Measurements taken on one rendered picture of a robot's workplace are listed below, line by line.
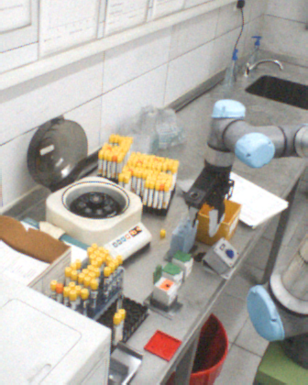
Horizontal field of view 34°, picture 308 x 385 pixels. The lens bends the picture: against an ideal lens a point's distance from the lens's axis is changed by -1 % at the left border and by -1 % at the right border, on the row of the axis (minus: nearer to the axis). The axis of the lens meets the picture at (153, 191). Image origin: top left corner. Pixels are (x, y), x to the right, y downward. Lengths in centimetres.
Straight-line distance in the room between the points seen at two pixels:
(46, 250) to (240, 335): 143
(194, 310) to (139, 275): 19
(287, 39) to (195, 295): 237
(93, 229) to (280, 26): 238
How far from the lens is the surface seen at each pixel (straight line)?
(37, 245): 137
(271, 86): 320
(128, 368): 114
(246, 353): 250
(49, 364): 84
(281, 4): 347
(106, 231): 142
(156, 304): 133
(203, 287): 144
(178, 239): 144
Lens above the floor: 183
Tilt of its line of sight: 32 degrees down
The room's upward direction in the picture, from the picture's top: 7 degrees clockwise
